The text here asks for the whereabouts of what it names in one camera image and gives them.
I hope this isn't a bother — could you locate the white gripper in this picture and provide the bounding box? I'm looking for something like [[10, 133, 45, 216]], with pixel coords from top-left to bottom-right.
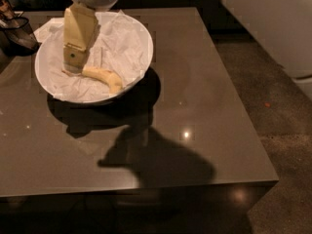
[[63, 0, 118, 74]]

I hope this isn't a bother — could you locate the yellow banana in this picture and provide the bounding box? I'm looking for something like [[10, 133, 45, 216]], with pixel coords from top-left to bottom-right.
[[61, 65, 125, 95]]

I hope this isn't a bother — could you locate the white bowl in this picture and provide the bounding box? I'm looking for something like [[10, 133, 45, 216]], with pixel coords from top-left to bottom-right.
[[34, 11, 154, 106]]

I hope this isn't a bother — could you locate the white paper sheet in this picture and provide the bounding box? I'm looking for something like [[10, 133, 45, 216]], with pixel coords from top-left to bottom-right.
[[34, 18, 64, 43]]

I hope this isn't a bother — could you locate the white crumpled paper liner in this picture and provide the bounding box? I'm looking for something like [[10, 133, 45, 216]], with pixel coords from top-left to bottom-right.
[[43, 11, 150, 103]]

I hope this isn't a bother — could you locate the dark wire basket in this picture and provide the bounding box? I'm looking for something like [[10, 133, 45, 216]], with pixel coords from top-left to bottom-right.
[[0, 0, 41, 53]]

